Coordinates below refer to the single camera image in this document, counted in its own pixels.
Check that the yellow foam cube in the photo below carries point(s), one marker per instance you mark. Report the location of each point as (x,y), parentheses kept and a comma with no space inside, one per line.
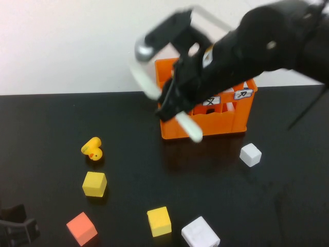
(159,221)
(94,184)

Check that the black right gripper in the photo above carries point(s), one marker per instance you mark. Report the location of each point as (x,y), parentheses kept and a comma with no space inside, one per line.
(213,77)

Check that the orange plastic cutlery holder crate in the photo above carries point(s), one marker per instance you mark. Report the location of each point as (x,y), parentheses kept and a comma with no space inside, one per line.
(218,123)

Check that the black zip tie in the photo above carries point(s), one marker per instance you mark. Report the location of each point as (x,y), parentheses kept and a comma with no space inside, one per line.
(308,108)

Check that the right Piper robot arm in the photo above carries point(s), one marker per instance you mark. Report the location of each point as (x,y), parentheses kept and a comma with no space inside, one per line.
(282,38)

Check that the white label fork character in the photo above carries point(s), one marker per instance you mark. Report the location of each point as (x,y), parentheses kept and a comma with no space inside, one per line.
(214,101)

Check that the yellow rubber duck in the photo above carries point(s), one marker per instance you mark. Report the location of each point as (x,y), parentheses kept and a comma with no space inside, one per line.
(93,149)

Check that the cream white plastic knife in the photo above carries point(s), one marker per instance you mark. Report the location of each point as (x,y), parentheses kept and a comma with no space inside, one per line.
(191,128)

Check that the white label knife character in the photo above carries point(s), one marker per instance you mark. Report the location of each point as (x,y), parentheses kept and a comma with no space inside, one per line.
(243,94)

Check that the salmon orange foam cube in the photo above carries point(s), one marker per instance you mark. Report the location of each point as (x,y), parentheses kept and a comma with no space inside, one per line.
(81,229)

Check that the large white foam cube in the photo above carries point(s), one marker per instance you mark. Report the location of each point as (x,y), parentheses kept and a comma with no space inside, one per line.
(200,232)

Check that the small white foam cube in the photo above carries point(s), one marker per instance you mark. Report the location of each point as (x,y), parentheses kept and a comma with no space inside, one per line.
(250,155)

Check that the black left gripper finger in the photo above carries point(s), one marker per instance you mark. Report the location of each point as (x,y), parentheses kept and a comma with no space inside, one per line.
(20,232)
(13,213)

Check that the pale pink plastic knife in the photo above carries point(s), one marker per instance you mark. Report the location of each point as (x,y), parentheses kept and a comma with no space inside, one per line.
(230,106)

